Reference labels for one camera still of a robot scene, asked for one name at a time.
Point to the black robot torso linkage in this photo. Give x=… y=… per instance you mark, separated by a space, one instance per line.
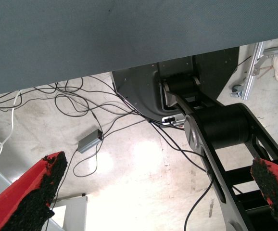
x=225 y=125

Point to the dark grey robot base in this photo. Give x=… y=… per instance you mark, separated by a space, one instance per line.
x=139 y=91

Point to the dark grey table cloth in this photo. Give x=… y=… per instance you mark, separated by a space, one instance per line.
x=105 y=36

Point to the silver port hub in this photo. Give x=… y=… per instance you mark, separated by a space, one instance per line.
x=175 y=120

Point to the aluminium profile frame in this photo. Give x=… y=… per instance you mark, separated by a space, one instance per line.
x=252 y=72

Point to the white box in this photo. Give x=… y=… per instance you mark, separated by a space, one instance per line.
x=74 y=214

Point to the grey caster wheel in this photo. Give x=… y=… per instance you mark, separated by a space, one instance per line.
x=237 y=91

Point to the grey power adapter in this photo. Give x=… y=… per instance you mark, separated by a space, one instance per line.
x=88 y=142

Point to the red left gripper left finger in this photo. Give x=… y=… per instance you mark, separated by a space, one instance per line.
x=21 y=199

